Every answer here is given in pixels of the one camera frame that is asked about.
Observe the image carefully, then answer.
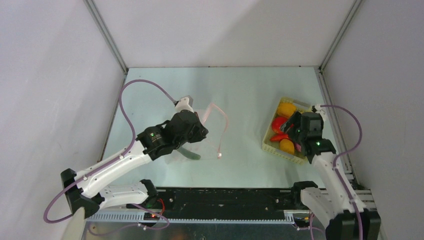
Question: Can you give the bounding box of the yellow bell pepper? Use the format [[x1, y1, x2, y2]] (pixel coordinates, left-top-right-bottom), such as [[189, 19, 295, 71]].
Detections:
[[276, 102, 297, 119]]

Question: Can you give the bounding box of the red chili pepper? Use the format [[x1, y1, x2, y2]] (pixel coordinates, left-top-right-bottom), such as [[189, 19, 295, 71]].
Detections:
[[269, 133, 291, 142]]

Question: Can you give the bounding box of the orange mango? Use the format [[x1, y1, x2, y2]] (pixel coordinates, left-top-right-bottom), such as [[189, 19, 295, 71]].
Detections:
[[279, 139, 296, 155]]

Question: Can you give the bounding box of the clear zip top bag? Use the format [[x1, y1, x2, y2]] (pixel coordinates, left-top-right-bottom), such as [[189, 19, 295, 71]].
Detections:
[[164, 102, 230, 165]]

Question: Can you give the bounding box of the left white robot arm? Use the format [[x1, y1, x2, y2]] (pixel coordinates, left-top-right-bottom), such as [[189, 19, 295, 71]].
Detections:
[[60, 110, 209, 218]]

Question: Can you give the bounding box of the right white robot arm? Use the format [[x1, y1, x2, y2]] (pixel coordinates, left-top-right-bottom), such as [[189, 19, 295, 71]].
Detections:
[[280, 111, 381, 240]]

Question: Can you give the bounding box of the cream perforated plastic basket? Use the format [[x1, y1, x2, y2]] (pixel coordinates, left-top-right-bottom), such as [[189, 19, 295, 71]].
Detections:
[[261, 97, 312, 165]]

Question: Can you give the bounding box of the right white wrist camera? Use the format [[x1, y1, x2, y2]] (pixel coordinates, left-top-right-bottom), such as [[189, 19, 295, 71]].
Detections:
[[311, 104, 328, 122]]

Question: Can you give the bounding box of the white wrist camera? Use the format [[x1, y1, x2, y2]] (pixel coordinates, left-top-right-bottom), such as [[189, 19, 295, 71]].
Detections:
[[174, 95, 194, 113], [311, 104, 328, 122]]

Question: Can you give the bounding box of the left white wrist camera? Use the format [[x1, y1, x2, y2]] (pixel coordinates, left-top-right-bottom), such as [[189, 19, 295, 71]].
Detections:
[[174, 95, 194, 113]]

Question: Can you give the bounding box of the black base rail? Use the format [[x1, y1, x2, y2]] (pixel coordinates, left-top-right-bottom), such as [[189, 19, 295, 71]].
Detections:
[[141, 181, 317, 221]]

